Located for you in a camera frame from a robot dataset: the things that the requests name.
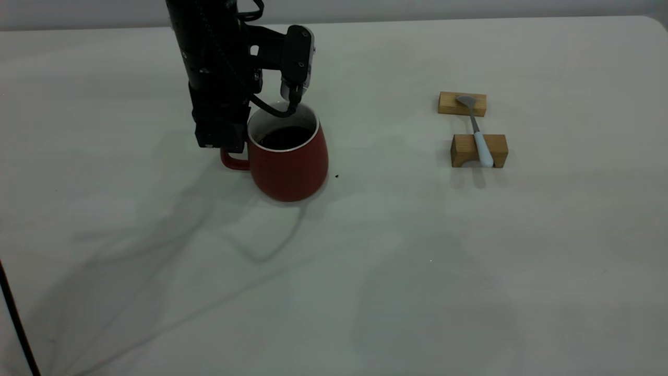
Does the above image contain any black left camera cable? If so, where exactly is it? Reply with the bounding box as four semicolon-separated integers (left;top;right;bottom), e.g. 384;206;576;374
248;86;304;119

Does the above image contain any flat wooden block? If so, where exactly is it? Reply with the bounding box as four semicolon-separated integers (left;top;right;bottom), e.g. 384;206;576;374
437;91;487;118

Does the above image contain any dark coffee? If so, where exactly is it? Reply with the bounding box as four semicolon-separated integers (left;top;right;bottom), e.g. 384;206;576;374
259;126;313;150

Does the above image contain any red ceramic mug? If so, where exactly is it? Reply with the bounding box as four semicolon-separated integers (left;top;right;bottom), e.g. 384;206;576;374
220;102;330;203

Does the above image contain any metal spoon with pale handle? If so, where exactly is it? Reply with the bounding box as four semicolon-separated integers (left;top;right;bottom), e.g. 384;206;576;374
456;95;495;169

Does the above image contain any arched wooden block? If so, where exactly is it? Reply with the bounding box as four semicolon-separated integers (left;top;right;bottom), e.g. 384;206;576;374
450;134;509;169

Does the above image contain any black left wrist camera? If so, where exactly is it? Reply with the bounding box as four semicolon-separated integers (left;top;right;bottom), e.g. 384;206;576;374
245;24;316;103

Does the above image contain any thin black hanging cable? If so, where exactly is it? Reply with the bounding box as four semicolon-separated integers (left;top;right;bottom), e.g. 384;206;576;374
0;258;42;376

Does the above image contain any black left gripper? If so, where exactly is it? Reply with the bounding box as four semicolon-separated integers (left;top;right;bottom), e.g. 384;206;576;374
188;81;253;156

